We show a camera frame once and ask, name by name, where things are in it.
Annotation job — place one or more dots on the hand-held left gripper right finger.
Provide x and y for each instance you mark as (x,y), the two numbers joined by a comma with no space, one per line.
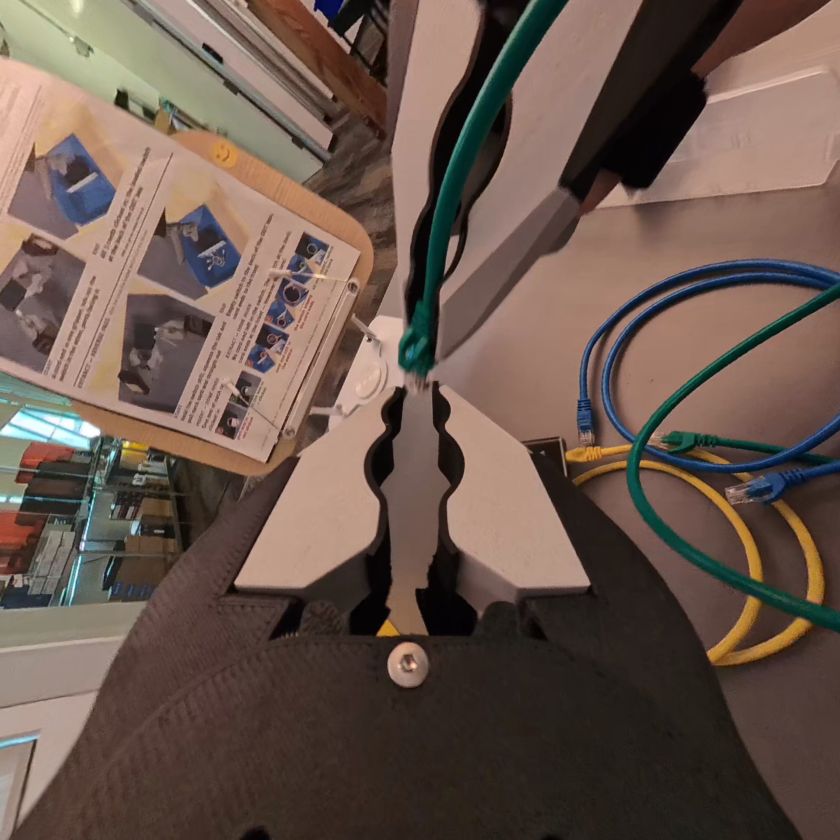
(512,518)

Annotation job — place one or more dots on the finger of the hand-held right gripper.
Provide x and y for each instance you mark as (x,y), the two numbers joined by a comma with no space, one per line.
(420,79)
(558,98)

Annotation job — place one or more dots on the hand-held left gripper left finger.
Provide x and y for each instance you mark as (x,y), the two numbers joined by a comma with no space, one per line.
(315,518)

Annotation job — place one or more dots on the black ethernet splitter box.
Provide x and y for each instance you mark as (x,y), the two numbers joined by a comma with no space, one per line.
(548,453)

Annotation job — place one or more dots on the person's right hand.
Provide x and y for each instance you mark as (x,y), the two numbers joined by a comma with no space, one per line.
(741,29)

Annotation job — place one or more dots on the white poster stand base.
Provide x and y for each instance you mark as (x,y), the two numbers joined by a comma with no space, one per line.
(367,387)

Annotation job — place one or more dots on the red storage crate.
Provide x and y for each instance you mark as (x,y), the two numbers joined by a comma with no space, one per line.
(46,459)

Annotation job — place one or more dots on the printed instruction poster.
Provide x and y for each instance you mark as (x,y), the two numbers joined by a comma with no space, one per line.
(131,262)

